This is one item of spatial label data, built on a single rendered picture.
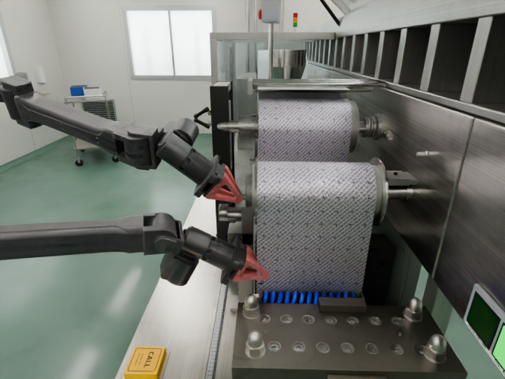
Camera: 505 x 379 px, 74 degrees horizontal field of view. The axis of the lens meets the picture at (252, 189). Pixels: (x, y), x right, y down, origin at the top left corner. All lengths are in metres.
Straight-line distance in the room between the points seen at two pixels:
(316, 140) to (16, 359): 1.99
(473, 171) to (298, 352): 0.42
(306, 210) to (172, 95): 5.84
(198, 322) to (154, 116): 5.85
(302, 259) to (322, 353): 0.19
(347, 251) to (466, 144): 0.30
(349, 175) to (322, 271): 0.22
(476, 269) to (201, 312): 0.63
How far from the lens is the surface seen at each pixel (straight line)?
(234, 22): 6.20
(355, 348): 0.70
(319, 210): 0.69
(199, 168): 0.69
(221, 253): 0.71
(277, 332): 0.70
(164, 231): 0.67
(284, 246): 0.72
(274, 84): 0.91
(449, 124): 0.67
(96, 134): 0.78
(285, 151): 0.88
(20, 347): 2.43
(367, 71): 1.20
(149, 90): 6.53
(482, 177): 0.58
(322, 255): 0.74
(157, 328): 0.92
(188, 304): 0.97
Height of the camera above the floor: 1.53
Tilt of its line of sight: 23 degrees down
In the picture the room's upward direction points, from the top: straight up
